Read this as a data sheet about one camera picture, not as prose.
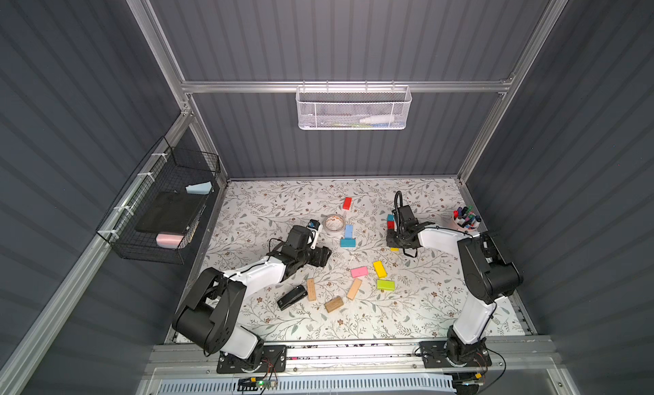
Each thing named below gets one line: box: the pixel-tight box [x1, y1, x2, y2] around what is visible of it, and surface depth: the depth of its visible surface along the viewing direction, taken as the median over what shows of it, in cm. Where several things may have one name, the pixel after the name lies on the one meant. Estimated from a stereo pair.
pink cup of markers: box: [453, 205, 482, 230], surface depth 92 cm
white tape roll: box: [323, 213, 345, 232], surface depth 107 cm
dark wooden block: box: [324, 296, 345, 314], surface depth 86 cm
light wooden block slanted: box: [347, 277, 363, 301], surface depth 88 cm
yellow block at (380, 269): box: [372, 260, 388, 279], surface depth 93 cm
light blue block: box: [344, 223, 354, 240], surface depth 104 cm
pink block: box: [350, 265, 368, 279], surface depth 93 cm
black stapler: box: [276, 285, 309, 311], surface depth 84 cm
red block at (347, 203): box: [342, 196, 353, 211], surface depth 114 cm
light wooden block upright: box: [306, 277, 316, 302], surface depth 88 cm
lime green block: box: [376, 279, 396, 292], surface depth 89 cm
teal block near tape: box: [339, 238, 357, 248], surface depth 101 cm
